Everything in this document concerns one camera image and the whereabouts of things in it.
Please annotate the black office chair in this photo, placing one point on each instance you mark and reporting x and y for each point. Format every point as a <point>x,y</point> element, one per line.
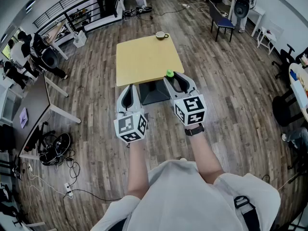
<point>286,61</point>

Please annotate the blue seat black chair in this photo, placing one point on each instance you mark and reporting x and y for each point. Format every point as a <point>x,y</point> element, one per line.
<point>222,20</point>

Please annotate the white coffee cup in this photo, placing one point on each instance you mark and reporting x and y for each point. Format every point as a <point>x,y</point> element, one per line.
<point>160,34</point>

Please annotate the white power strip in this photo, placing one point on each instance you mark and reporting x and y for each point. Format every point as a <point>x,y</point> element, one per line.
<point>68,189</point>
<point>185,5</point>

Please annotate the black round backpack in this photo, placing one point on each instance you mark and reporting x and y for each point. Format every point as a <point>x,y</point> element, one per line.
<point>241,6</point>
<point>50,58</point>

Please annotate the white storage box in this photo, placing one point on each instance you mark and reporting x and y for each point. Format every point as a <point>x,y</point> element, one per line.
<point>80,38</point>

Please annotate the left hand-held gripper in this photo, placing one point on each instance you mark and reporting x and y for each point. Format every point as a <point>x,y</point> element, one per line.
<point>130,127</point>

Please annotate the person's left forearm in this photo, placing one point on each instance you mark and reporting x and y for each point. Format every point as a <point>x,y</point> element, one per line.
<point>137,167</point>

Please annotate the dark grey desk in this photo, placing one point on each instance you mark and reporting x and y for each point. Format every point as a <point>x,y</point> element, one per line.
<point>33,109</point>

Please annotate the person's white shirt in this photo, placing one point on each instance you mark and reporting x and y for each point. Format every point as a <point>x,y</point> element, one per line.
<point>183,201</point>

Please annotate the person's right forearm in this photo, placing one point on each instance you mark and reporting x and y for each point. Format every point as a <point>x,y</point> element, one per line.
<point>204,157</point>

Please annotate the black round stool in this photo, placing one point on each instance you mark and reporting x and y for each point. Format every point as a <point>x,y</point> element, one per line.
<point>284,109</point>

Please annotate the white small side table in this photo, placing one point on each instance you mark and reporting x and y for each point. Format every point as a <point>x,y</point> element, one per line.
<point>257,13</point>

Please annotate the black metal railing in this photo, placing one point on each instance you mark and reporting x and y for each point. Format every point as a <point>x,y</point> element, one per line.
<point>72,2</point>

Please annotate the white round table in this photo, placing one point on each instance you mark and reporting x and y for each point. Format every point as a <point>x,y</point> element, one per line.
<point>299,90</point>

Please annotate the purple paper sheet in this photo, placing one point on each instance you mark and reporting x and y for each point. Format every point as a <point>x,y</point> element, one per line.
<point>23,118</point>

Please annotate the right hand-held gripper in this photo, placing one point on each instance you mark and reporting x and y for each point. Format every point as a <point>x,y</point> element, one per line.
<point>190,109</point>

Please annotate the dark purple eggplant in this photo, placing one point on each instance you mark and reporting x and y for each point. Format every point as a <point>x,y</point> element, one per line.
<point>170,73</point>

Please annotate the black wristwatch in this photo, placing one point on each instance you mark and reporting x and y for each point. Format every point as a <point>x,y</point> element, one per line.
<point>195,130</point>

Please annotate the white waste bin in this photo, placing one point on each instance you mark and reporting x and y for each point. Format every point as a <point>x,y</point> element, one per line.
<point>139,1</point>

